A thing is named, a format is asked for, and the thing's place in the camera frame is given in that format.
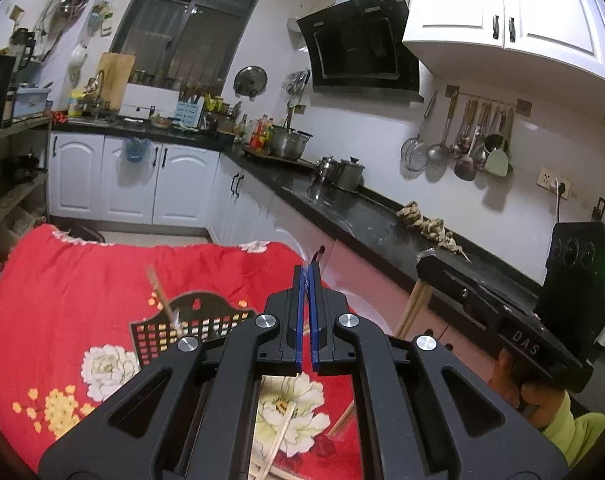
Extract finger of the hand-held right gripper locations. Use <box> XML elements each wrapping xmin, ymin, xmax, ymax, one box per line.
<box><xmin>415</xmin><ymin>251</ymin><xmax>488</xmax><ymax>331</ymax></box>

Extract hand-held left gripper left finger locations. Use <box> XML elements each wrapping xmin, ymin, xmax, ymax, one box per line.
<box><xmin>37</xmin><ymin>265</ymin><xmax>308</xmax><ymax>480</ymax></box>

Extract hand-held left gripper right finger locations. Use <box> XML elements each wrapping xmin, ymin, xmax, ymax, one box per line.
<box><xmin>309</xmin><ymin>262</ymin><xmax>569</xmax><ymax>480</ymax></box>

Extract wooden chopsticks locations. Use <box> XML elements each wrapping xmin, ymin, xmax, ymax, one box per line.
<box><xmin>393</xmin><ymin>280</ymin><xmax>431</xmax><ymax>341</ymax></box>
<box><xmin>145</xmin><ymin>265</ymin><xmax>183</xmax><ymax>336</ymax></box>

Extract dark grey utensil basket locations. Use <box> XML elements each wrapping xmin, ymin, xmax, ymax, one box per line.
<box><xmin>129</xmin><ymin>290</ymin><xmax>263</xmax><ymax>368</ymax></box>

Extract pile of chopstick packets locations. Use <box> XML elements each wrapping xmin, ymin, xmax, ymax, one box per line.
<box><xmin>247</xmin><ymin>400</ymin><xmax>357</xmax><ymax>480</ymax></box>

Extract person's right hand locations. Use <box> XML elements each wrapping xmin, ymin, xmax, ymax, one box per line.
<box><xmin>493</xmin><ymin>347</ymin><xmax>558</xmax><ymax>428</ymax></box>

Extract brown dried food bundle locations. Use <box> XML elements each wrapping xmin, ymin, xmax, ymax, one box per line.
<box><xmin>395</xmin><ymin>201</ymin><xmax>471</xmax><ymax>261</ymax></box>

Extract black kitchen countertop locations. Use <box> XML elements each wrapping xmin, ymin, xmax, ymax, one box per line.
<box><xmin>50</xmin><ymin>115</ymin><xmax>548</xmax><ymax>321</ymax></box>

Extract steel ladle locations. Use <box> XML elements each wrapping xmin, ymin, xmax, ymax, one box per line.
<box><xmin>455</xmin><ymin>102</ymin><xmax>483</xmax><ymax>181</ymax></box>

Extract light green spatula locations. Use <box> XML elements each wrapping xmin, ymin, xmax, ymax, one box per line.
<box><xmin>484</xmin><ymin>110</ymin><xmax>514</xmax><ymax>177</ymax></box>

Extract perforated steel skimmer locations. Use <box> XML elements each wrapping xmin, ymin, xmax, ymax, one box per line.
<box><xmin>425</xmin><ymin>100</ymin><xmax>458</xmax><ymax>163</ymax></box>

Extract grey lidded pot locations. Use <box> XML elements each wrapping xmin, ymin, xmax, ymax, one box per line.
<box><xmin>335</xmin><ymin>156</ymin><xmax>366</xmax><ymax>193</ymax></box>

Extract small steel kettle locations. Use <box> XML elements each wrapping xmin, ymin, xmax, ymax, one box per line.
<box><xmin>313</xmin><ymin>156</ymin><xmax>339</xmax><ymax>184</ymax></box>

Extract large steel stockpot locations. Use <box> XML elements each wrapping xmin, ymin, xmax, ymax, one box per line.
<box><xmin>268</xmin><ymin>127</ymin><xmax>313</xmax><ymax>161</ymax></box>

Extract red cap bottle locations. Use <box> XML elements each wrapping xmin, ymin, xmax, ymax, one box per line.
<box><xmin>255</xmin><ymin>116</ymin><xmax>274</xmax><ymax>153</ymax></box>

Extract white base cabinets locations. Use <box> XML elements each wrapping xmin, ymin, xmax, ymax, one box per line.
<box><xmin>47</xmin><ymin>130</ymin><xmax>283</xmax><ymax>246</ymax></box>

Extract red floral tablecloth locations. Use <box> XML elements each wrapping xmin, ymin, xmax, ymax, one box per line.
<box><xmin>0</xmin><ymin>222</ymin><xmax>363</xmax><ymax>476</ymax></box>

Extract light blue knife block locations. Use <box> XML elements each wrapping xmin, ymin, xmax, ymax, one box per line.
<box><xmin>175</xmin><ymin>82</ymin><xmax>206</xmax><ymax>131</ymax></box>

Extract blue plastic bag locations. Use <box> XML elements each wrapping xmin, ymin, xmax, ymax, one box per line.
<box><xmin>125</xmin><ymin>137</ymin><xmax>150</xmax><ymax>163</ymax></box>

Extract dark hanging pot lid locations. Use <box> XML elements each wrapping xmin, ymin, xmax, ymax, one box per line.
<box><xmin>233</xmin><ymin>65</ymin><xmax>268</xmax><ymax>98</ymax></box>

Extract black range hood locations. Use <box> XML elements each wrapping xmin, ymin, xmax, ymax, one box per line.
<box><xmin>296</xmin><ymin>0</ymin><xmax>424</xmax><ymax>103</ymax></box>

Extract white countertop box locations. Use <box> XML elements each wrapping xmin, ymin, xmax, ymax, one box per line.
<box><xmin>118</xmin><ymin>83</ymin><xmax>180</xmax><ymax>121</ymax></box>

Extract white upper cabinet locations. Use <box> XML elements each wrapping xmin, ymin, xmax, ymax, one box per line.
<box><xmin>401</xmin><ymin>0</ymin><xmax>605</xmax><ymax>88</ymax></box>

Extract metal shelf table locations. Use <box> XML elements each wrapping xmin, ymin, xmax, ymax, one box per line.
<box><xmin>0</xmin><ymin>115</ymin><xmax>53</xmax><ymax>261</ymax></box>

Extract wooden cutting board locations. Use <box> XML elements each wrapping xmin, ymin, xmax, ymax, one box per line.
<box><xmin>96</xmin><ymin>51</ymin><xmax>136</xmax><ymax>111</ymax></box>

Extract dark framed kitchen window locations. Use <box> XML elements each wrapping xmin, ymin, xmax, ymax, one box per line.
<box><xmin>110</xmin><ymin>0</ymin><xmax>273</xmax><ymax>93</ymax></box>

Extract white hanging jug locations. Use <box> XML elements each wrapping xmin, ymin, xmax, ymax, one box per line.
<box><xmin>68</xmin><ymin>45</ymin><xmax>88</xmax><ymax>81</ymax></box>

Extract blue plastic bin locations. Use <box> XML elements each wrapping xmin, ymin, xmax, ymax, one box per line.
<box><xmin>12</xmin><ymin>87</ymin><xmax>53</xmax><ymax>120</ymax></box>

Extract hanging steel lid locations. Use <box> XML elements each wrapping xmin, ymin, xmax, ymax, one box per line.
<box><xmin>57</xmin><ymin>0</ymin><xmax>90</xmax><ymax>23</ymax></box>

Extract black electric kettle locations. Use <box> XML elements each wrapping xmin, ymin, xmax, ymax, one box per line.
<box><xmin>10</xmin><ymin>29</ymin><xmax>37</xmax><ymax>68</ymax></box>

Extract white wall socket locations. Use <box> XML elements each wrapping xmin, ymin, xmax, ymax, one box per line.
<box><xmin>537</xmin><ymin>167</ymin><xmax>573</xmax><ymax>196</ymax></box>

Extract wire mesh strainer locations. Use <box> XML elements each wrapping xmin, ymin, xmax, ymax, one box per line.
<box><xmin>400</xmin><ymin>92</ymin><xmax>438</xmax><ymax>173</ymax></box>

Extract wooden utensil rail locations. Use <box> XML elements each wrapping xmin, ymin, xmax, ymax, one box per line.
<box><xmin>445</xmin><ymin>85</ymin><xmax>532</xmax><ymax>116</ymax></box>

